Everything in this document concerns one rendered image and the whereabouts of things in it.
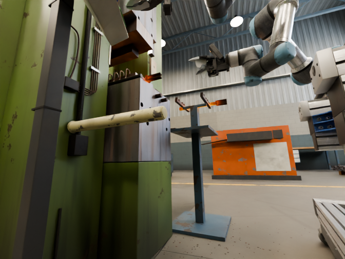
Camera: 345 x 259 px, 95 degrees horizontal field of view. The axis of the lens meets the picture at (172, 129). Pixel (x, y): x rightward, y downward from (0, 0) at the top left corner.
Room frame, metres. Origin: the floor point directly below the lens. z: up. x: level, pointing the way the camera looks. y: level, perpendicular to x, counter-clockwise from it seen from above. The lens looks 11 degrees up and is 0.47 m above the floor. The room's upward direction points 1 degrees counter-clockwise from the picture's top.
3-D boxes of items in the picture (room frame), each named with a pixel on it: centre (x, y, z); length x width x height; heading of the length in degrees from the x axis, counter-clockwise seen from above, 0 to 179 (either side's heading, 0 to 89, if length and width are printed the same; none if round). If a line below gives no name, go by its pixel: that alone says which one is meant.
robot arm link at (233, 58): (0.74, -0.33, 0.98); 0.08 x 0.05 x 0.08; 156
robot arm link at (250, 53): (0.71, -0.40, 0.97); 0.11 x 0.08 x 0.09; 66
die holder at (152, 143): (1.07, 0.35, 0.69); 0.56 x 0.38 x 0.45; 66
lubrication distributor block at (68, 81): (0.63, 0.44, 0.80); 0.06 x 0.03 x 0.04; 156
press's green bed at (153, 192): (1.07, 0.35, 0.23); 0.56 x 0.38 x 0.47; 66
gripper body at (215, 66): (0.77, -0.25, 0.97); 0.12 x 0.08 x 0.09; 66
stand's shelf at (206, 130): (1.30, -0.19, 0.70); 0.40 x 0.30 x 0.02; 155
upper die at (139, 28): (1.01, 0.36, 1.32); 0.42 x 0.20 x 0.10; 66
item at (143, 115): (0.57, 0.22, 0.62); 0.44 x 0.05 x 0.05; 66
